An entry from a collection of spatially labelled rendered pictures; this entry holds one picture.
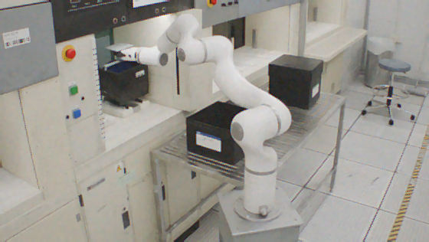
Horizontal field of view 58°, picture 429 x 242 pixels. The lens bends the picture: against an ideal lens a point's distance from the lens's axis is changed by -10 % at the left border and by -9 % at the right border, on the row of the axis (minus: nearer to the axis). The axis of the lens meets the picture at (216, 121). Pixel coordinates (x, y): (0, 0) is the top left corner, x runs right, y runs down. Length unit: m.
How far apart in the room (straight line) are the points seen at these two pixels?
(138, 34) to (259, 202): 1.21
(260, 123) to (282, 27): 2.12
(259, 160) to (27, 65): 0.88
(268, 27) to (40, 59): 2.32
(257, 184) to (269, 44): 2.14
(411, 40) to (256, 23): 2.87
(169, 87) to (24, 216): 1.06
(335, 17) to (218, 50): 3.33
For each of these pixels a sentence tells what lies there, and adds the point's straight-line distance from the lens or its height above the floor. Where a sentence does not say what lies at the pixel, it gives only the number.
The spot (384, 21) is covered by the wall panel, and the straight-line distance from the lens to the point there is 5.90.
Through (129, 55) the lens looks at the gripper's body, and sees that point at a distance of 2.11.
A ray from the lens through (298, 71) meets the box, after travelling 2.53.
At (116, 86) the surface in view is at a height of 1.04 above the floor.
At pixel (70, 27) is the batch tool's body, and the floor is 1.45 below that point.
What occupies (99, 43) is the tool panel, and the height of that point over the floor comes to 1.14.
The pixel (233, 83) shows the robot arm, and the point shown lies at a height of 1.24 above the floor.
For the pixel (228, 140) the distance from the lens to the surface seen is 1.88.
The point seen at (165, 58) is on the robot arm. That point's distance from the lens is 2.00.
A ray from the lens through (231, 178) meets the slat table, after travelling 1.84.
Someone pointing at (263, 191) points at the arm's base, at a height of 0.88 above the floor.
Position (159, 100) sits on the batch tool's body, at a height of 0.89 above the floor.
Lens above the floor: 1.73
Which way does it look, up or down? 24 degrees down
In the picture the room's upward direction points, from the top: straight up
